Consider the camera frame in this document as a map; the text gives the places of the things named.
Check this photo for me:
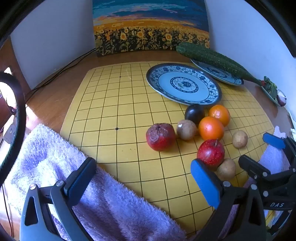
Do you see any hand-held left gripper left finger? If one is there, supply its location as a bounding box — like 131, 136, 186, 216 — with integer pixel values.
20, 157, 97, 241

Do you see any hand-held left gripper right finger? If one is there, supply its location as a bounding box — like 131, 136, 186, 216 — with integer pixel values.
191, 159, 267, 241

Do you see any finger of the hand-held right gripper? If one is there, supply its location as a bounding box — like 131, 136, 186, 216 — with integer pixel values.
263, 133, 296, 168
238, 155, 272, 184

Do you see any small tan potato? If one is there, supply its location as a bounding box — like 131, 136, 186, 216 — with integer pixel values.
232, 130, 248, 149
217, 159, 236, 181

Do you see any shiny red apple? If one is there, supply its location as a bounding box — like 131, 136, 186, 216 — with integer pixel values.
197, 139, 225, 169

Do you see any orange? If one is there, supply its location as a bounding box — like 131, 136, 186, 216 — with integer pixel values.
198, 116, 225, 141
209, 105, 231, 127

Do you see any brown kiwi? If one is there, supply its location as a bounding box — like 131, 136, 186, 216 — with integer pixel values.
176, 120, 197, 141

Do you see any wrinkled red apple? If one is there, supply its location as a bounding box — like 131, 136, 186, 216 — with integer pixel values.
146, 123, 176, 152

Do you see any dark purple plum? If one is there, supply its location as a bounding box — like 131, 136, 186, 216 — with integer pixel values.
184, 104, 205, 125

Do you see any large blue patterned plate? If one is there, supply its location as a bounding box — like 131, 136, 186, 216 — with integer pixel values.
146, 63, 223, 106

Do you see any purple onion piece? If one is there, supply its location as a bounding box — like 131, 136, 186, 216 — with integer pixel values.
277, 90, 287, 106

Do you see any dish of green leaves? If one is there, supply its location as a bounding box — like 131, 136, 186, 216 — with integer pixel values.
261, 76, 287, 107

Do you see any small blue patterned plate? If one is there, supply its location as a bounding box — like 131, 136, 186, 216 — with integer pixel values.
191, 59, 245, 86

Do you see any yellow grid game board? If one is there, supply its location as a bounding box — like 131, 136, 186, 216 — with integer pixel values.
60, 61, 276, 235

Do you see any grey plastic object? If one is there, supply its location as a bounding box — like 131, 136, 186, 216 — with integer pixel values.
3, 124, 18, 143

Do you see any green cucumber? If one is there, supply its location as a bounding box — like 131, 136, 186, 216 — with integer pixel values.
181, 42, 241, 65
176, 45, 263, 86

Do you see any sunflower field painting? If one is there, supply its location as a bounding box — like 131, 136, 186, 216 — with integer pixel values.
92, 0, 211, 57

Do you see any thick black cable loop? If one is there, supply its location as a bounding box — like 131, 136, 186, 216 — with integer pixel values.
0, 72, 27, 184

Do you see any thin red cable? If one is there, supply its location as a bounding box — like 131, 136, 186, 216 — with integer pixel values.
1, 183, 15, 235

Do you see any thin black cable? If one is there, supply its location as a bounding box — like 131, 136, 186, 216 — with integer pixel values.
30, 48, 97, 91
24, 52, 97, 103

